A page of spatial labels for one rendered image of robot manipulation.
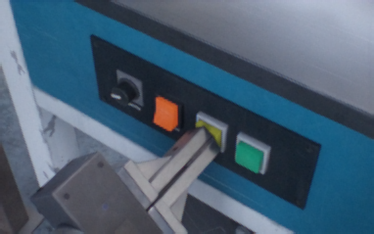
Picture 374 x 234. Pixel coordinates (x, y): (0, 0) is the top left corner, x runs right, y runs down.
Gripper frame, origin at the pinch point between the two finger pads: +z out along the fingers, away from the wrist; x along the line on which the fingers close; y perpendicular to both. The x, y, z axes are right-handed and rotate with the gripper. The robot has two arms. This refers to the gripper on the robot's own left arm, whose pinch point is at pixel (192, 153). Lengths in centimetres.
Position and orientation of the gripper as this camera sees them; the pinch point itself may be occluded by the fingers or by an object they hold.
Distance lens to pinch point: 50.2
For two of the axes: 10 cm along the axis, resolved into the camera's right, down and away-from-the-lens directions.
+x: 5.7, 7.9, 2.3
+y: -5.8, 1.9, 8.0
